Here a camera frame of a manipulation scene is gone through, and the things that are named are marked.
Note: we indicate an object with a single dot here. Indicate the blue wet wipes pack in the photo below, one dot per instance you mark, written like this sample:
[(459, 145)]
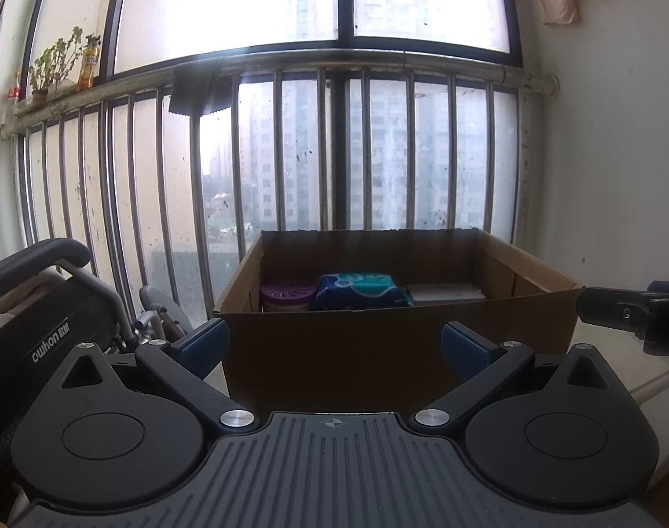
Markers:
[(362, 289)]

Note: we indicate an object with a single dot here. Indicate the metal window railing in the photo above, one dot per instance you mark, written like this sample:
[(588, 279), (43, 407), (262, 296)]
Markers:
[(312, 60)]

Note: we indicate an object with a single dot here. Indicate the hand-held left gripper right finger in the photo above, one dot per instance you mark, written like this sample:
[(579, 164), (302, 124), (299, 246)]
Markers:
[(466, 352)]

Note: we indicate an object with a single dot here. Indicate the red drink bottle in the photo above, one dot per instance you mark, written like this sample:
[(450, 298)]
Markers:
[(14, 91)]

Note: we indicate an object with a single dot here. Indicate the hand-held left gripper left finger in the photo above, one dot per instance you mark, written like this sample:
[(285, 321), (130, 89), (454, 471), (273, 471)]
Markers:
[(205, 346)]

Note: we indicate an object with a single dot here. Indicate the purple air freshener jar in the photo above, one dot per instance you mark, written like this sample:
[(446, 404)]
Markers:
[(285, 296)]

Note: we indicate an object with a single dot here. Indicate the brown cardboard box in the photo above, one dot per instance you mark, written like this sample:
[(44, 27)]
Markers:
[(340, 352)]

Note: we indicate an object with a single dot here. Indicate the orange drink bottle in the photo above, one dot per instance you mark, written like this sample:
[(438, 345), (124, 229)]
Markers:
[(88, 69)]

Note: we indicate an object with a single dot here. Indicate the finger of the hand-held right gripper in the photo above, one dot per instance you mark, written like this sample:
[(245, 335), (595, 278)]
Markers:
[(667, 287), (609, 308)]

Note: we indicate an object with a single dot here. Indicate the green potted plant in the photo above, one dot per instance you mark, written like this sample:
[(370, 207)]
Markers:
[(51, 63)]

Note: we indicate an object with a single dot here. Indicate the white soap box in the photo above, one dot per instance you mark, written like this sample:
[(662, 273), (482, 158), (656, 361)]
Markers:
[(447, 292)]

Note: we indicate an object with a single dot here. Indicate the black folded wheelchair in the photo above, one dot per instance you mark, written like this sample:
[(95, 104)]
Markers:
[(32, 319)]

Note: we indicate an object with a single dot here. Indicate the grey cloth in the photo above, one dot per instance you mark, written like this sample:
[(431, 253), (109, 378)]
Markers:
[(199, 88)]

